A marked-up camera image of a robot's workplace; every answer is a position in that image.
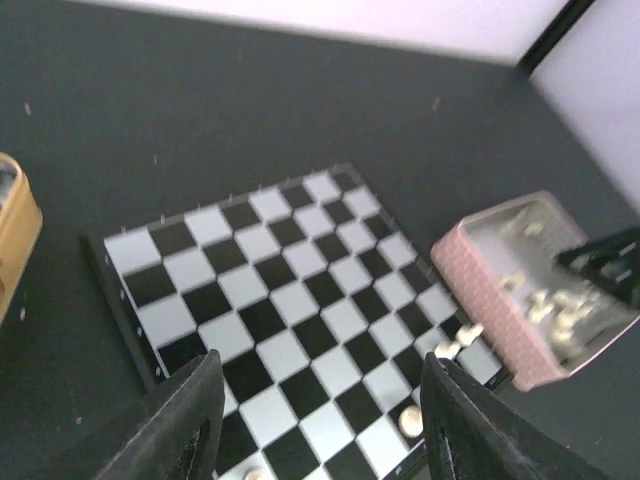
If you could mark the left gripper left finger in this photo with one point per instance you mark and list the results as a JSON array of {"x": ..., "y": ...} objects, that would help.
[{"x": 179, "y": 435}]

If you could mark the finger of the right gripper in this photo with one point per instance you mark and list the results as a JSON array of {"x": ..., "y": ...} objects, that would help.
[{"x": 611, "y": 264}]

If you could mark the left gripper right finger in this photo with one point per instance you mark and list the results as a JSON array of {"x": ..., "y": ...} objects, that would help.
[{"x": 471, "y": 434}]

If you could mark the white pawn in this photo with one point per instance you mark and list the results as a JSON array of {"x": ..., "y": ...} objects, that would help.
[
  {"x": 447, "y": 350},
  {"x": 468, "y": 334}
]

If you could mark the black white chess board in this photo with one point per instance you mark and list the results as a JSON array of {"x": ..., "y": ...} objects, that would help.
[{"x": 321, "y": 311}]

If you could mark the white king piece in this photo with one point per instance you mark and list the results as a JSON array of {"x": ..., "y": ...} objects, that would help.
[{"x": 257, "y": 474}]

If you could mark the pink tin box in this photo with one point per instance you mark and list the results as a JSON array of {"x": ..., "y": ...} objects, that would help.
[{"x": 545, "y": 322}]

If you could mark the gold tin box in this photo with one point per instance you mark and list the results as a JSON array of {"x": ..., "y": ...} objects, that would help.
[{"x": 21, "y": 224}]

